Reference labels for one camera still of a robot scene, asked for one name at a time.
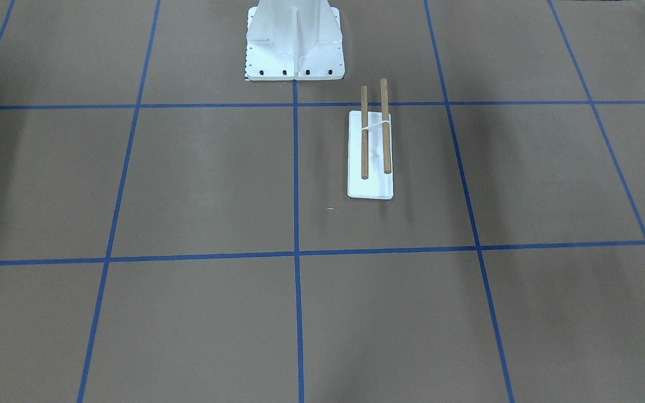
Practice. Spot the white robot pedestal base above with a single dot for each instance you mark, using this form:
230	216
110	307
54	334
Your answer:
294	40

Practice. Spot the white towel rack base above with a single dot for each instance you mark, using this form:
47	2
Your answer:
378	184

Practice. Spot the wooden rack rod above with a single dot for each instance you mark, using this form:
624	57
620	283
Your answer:
364	133
385	129

